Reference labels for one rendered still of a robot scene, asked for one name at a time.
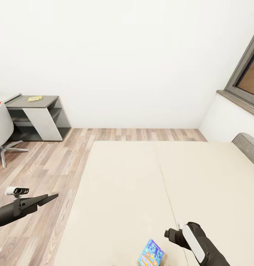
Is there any jigsaw puzzle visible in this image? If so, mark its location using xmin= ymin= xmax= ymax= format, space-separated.
xmin=28 ymin=95 xmax=43 ymax=101

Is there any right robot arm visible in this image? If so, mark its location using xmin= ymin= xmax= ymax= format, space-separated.
xmin=165 ymin=220 xmax=231 ymax=266

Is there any board game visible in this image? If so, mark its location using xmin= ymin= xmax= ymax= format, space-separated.
xmin=138 ymin=238 xmax=164 ymax=266

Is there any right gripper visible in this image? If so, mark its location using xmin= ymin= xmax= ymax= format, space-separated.
xmin=165 ymin=228 xmax=191 ymax=250

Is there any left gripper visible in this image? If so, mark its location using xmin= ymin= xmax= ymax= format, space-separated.
xmin=0 ymin=194 xmax=59 ymax=226

